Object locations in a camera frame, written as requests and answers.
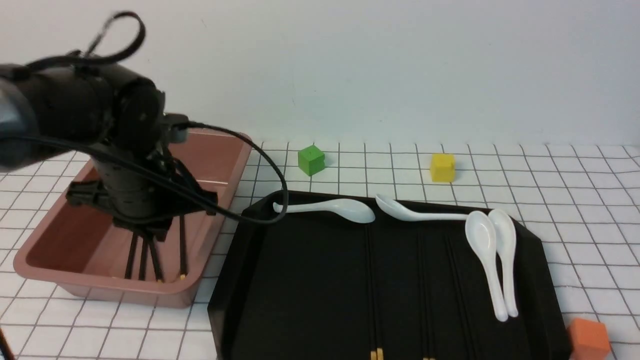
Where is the orange foam cube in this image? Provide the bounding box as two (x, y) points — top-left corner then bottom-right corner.
(567, 317), (611, 360)

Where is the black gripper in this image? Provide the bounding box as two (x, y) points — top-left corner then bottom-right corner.
(66, 145), (218, 242)

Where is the white grid tablecloth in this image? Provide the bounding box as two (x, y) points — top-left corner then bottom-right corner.
(0, 139), (639, 360)

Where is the brown plastic bin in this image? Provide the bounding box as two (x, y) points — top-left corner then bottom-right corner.
(13, 129), (251, 308)

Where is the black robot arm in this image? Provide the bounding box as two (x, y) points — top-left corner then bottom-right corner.
(1, 64), (218, 239)

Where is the yellow foam cube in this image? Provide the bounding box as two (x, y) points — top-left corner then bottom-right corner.
(429, 153), (456, 183)

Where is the black rectangular tray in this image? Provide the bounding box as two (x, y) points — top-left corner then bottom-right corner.
(208, 197), (573, 360)

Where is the white ceramic spoon far left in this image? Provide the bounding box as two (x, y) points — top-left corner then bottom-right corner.
(272, 198), (376, 224)

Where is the black cable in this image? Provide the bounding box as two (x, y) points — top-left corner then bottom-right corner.
(22, 11), (289, 224)

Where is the green foam cube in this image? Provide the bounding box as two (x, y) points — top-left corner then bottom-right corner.
(297, 145), (326, 177)

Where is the white ceramic spoon upright right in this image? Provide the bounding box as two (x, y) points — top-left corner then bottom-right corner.
(488, 208), (519, 318)

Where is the white ceramic spoon horizontal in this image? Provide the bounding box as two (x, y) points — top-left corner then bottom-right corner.
(375, 194), (468, 223)

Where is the white ceramic spoon upright left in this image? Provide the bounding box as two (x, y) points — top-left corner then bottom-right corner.
(464, 210), (509, 322)

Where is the black chopstick gold band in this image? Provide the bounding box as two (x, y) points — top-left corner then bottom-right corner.
(369, 225), (385, 360)
(444, 235), (482, 360)
(364, 224), (378, 360)

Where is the white ceramic spoon upright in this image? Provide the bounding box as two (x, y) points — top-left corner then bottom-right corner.
(488, 208), (519, 318)
(464, 210), (509, 322)

